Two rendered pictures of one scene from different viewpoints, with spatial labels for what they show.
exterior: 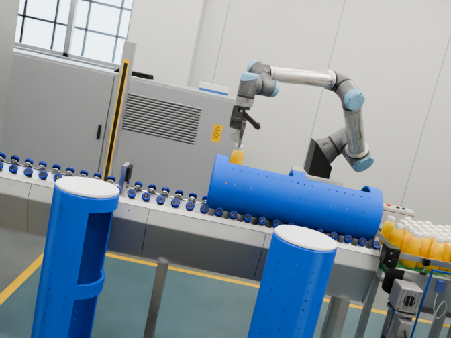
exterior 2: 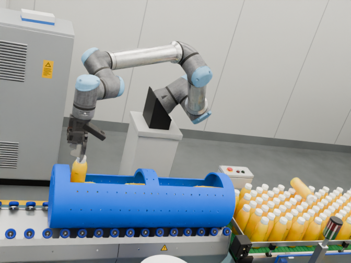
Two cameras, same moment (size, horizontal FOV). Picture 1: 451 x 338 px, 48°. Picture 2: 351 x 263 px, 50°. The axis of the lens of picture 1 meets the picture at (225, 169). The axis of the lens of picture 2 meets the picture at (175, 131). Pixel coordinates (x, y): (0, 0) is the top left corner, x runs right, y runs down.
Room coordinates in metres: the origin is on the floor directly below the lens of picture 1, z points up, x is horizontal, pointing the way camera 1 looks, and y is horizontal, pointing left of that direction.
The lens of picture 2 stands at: (1.11, 0.14, 2.18)
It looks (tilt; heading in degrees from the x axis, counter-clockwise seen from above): 24 degrees down; 339
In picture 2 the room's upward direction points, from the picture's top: 15 degrees clockwise
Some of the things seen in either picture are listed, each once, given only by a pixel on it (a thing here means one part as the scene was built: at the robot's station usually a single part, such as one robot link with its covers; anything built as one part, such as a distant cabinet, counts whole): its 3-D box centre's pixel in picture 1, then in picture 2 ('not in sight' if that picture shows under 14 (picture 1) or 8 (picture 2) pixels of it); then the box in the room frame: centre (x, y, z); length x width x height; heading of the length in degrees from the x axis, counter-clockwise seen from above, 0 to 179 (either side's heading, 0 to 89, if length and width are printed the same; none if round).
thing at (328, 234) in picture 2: not in sight; (330, 231); (2.25, -1.23, 1.18); 0.06 x 0.06 x 0.05
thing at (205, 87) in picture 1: (213, 88); (37, 17); (4.34, 0.25, 1.48); 0.24 x 0.12 x 0.08; 100
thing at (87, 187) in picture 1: (88, 186); not in sight; (2.16, 0.58, 1.03); 0.28 x 0.28 x 0.01
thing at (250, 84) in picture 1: (248, 85); (86, 92); (2.57, -0.02, 1.61); 0.10 x 0.09 x 0.12; 124
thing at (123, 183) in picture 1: (125, 178); not in sight; (2.55, 0.50, 1.00); 0.10 x 0.04 x 0.15; 2
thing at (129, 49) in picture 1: (105, 186); not in sight; (2.87, 0.67, 0.85); 0.06 x 0.06 x 1.70; 2
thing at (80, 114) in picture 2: (244, 102); (83, 111); (2.56, -0.02, 1.52); 0.10 x 0.09 x 0.05; 2
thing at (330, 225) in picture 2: not in sight; (334, 224); (2.25, -1.23, 1.23); 0.06 x 0.06 x 0.04
